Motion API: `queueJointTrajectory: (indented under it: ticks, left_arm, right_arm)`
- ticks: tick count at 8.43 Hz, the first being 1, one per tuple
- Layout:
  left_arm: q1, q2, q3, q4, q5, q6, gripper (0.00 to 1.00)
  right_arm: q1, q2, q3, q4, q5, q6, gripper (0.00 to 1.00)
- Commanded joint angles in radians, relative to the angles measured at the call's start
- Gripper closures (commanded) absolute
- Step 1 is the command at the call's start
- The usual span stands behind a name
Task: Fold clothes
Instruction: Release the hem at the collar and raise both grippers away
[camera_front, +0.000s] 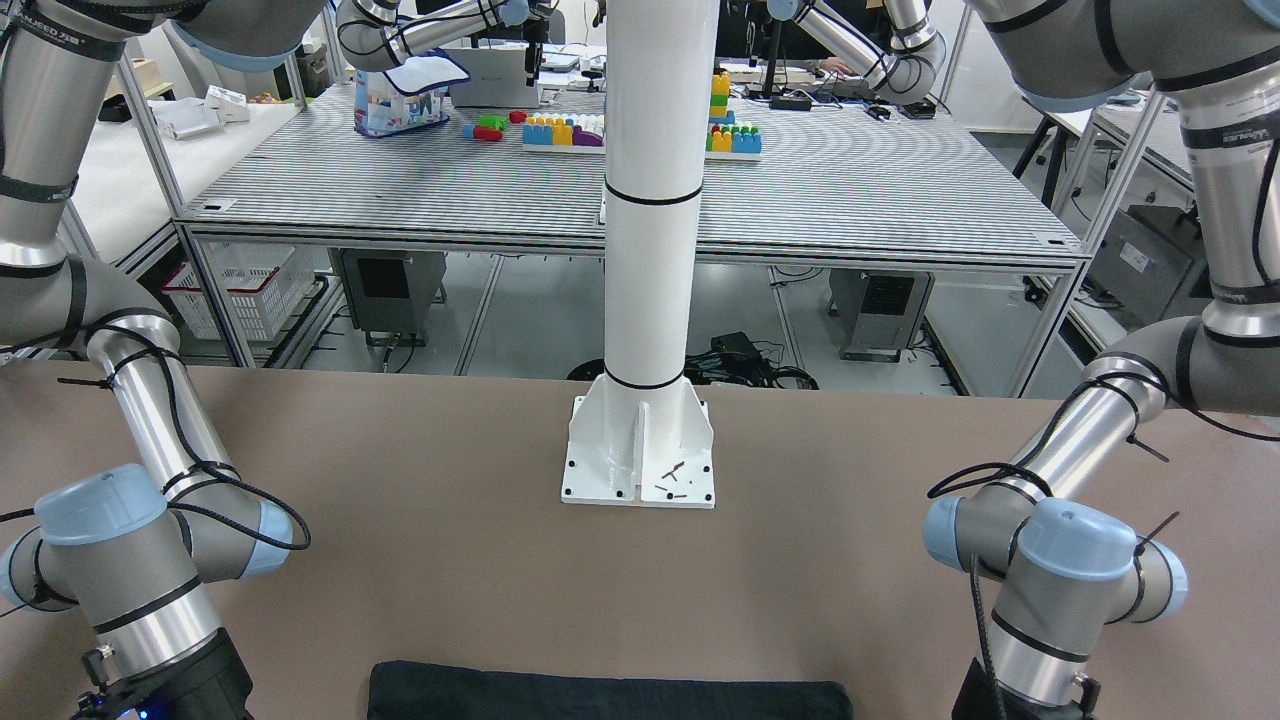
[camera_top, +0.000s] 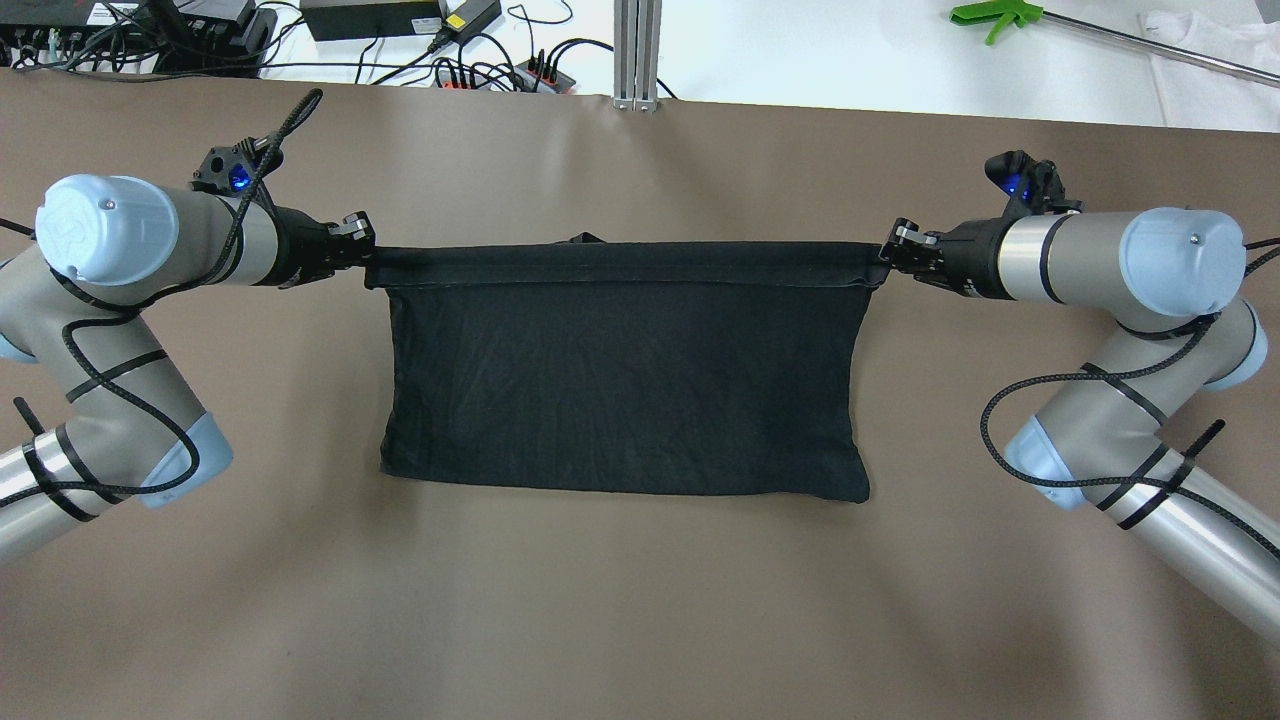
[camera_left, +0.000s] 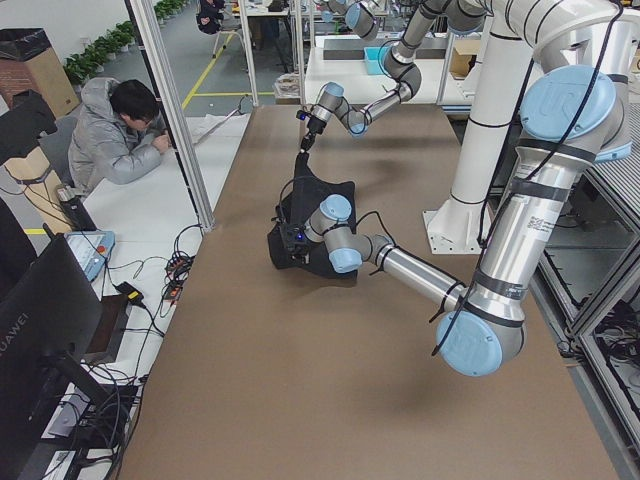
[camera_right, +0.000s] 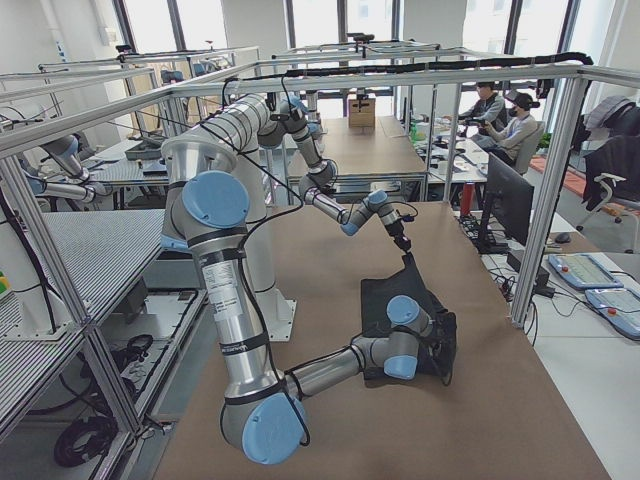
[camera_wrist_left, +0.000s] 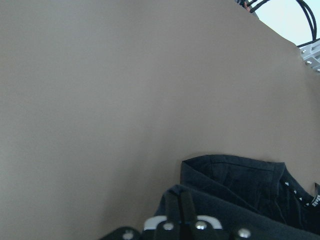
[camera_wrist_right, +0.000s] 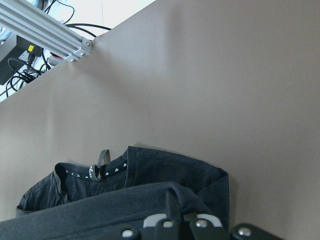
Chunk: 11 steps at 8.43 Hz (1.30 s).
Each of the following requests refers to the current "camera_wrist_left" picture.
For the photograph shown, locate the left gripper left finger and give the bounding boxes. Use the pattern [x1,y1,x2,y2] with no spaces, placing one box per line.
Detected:
[165,191,181,223]

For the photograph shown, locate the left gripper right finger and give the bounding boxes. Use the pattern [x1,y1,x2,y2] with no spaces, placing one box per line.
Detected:
[178,191,197,224]

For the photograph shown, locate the black t-shirt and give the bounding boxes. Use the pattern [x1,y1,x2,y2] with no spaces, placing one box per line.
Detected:
[169,154,320,240]

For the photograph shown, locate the aluminium frame post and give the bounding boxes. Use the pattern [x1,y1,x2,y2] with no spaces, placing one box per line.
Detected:
[300,40,320,74]

